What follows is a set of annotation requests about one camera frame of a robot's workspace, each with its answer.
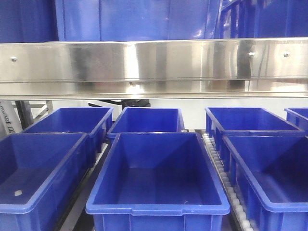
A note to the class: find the blue bin rear centre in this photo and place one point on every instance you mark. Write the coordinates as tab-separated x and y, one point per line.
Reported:
147	119

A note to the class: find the blue bin rear left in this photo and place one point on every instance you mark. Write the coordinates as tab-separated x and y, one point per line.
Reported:
94	121

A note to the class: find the blue bin lower centre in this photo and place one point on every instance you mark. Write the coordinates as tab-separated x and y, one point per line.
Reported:
158	182

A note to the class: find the blue bin rear right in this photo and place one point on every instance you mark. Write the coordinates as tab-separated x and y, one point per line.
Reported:
246	121

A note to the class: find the blue bin upper centre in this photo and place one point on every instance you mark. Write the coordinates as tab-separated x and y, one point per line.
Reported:
136	20

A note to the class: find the blue bin upper right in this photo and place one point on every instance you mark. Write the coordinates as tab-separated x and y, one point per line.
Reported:
263	19

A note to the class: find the blue bin lower right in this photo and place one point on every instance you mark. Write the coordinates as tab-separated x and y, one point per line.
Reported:
271	175

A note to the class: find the roller conveyor track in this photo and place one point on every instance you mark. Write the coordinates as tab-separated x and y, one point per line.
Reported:
239	217

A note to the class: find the blue bin lower left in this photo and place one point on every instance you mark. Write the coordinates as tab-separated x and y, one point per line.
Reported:
39	173

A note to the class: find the blue bin far right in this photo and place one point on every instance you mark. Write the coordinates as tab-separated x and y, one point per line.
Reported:
298	117

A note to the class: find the steel shelf front rail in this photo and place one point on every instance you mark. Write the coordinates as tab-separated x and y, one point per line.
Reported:
171	69

